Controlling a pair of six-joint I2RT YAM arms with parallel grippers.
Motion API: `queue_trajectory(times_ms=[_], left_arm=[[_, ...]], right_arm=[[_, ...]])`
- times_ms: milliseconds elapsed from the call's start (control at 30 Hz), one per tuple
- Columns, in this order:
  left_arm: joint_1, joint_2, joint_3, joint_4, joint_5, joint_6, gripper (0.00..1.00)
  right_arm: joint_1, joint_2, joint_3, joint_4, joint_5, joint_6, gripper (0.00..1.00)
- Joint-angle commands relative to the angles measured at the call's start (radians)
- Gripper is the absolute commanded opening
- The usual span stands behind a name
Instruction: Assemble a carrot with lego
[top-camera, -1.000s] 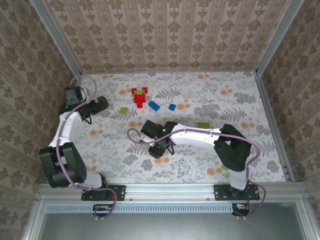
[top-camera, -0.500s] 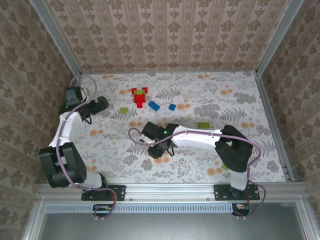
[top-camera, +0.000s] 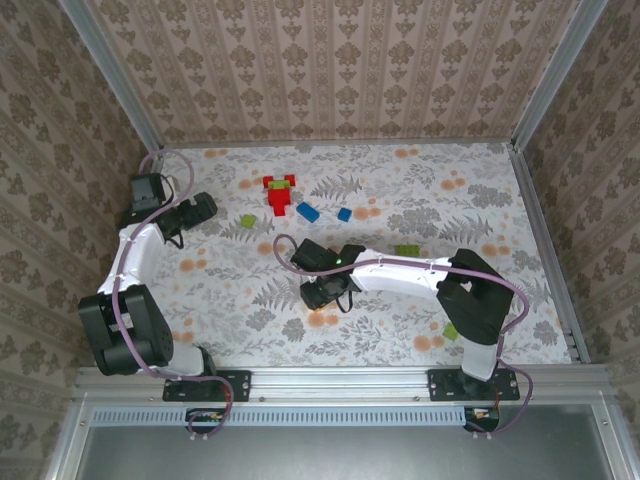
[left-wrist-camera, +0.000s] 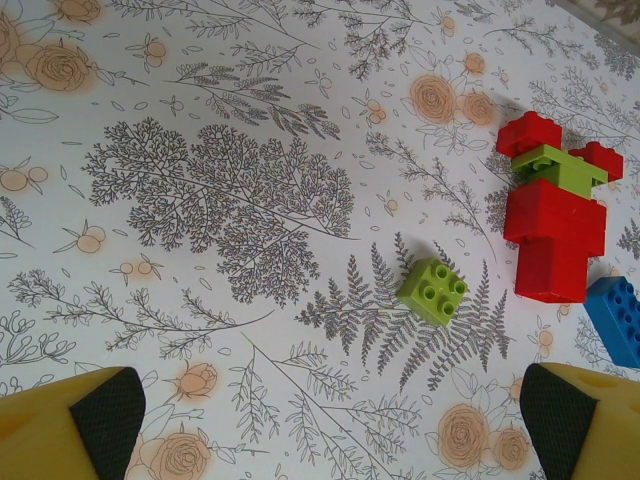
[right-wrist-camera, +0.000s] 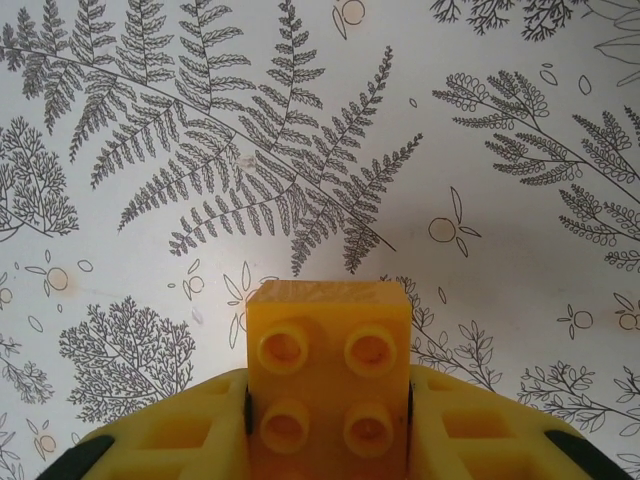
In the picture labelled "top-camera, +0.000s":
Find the wide aluminium mounting beam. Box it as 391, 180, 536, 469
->
74, 363, 624, 404

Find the floral patterned table cover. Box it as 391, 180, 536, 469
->
107, 142, 576, 369

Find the grey metal panel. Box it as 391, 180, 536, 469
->
44, 402, 640, 480

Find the slotted grey cable duct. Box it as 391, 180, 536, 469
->
91, 404, 471, 428

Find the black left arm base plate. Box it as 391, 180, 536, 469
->
162, 368, 252, 404

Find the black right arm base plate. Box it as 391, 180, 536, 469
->
427, 368, 521, 404

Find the short aluminium table edge rail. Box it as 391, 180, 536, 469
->
162, 139, 516, 149

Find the aluminium frame post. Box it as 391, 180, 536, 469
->
512, 0, 609, 151
59, 0, 165, 157

